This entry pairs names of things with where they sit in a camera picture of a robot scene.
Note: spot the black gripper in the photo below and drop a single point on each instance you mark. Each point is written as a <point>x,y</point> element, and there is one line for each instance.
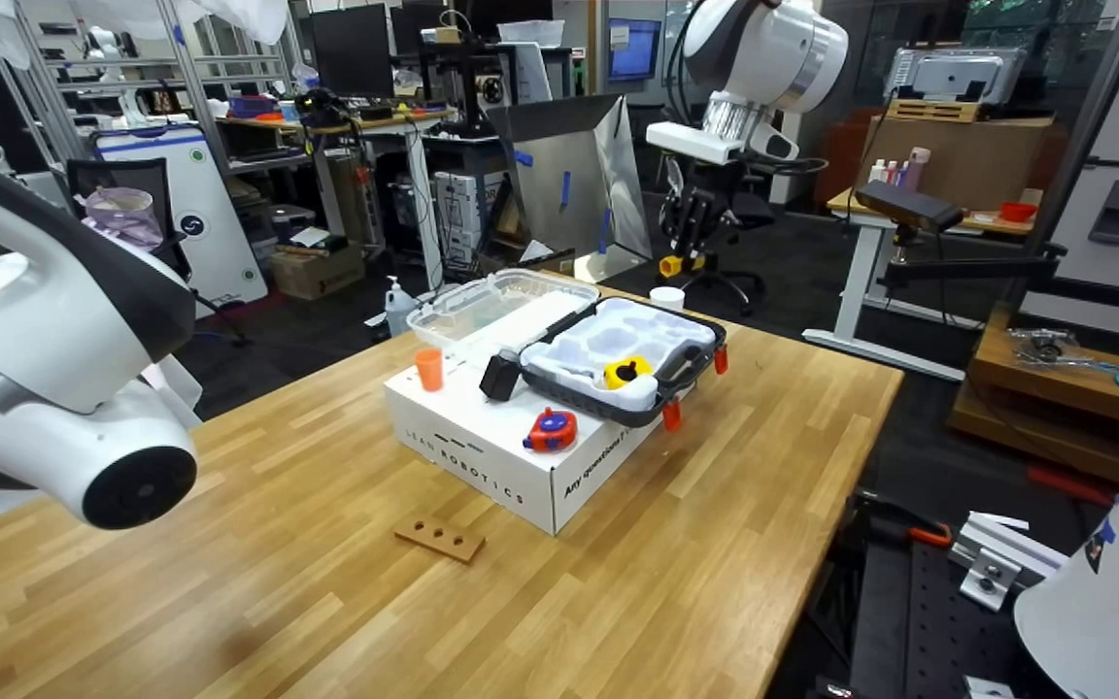
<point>696,183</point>

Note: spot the white idle robot arm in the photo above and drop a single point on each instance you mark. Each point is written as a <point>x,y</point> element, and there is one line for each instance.
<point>56,325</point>

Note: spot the white plastic cup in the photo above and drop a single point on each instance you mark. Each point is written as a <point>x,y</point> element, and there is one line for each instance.
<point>666,302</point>

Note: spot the black office chair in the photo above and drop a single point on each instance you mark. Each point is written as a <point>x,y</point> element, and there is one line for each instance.
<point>746,293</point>

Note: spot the silver foil panel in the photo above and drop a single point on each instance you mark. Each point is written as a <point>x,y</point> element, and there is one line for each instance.
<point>565,180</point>

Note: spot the grey plastic tool case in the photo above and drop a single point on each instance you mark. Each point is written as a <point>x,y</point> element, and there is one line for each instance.
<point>601,343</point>

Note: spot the yellow tape measure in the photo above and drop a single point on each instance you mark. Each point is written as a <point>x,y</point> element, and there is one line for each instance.
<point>626,375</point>

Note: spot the white-legged wooden desk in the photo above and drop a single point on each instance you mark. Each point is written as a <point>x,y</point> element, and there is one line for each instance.
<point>866,278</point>

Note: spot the black flat device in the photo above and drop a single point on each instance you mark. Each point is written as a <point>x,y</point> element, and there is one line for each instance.
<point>911,202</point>

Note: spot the small black block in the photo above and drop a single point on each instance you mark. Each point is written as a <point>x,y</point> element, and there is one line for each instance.
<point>499,375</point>

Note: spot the red blue tape measure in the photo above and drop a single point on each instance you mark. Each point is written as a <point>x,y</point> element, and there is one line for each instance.
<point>550,430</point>

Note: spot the cluttered white desk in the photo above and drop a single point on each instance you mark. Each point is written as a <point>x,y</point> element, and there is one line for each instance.
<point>423,194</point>

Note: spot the small orange cup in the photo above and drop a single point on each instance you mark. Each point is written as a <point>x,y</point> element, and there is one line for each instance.
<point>430,370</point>

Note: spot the white cardboard box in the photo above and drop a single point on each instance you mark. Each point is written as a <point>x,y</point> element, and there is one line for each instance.
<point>494,453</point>

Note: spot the clear sanitizer bottle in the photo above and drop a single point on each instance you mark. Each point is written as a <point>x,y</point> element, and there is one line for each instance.
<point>399,309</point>

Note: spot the grey white printer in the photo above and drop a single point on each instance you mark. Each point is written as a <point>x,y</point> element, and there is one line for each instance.
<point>954,75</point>

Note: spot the red bowl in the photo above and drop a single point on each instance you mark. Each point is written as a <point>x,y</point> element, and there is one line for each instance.
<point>1021,211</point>

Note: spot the small brown cardboard box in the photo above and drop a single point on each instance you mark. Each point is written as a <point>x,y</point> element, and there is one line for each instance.
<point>316,272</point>

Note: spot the black monitor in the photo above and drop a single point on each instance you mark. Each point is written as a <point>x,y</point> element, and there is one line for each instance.
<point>353,52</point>

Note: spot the wooden block with holes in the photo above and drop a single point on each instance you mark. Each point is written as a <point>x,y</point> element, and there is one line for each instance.
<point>441,541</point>

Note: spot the low wooden shelf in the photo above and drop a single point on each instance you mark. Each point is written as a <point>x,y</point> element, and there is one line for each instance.
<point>1052,400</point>

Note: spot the black perforated breadboard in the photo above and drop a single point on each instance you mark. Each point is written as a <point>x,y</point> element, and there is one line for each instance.
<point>923,634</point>

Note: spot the white cabinet with logo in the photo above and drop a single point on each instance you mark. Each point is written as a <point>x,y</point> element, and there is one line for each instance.
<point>215,219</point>

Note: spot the purple cloth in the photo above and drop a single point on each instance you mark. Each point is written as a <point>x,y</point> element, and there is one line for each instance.
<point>125,215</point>

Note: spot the metal shelving rack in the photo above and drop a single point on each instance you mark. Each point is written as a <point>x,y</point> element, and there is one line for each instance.
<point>132,62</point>

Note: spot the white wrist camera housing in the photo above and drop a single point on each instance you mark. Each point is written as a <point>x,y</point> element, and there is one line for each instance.
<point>693,140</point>

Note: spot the aluminium extrusion bracket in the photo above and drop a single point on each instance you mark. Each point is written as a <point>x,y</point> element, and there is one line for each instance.
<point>1003,555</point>

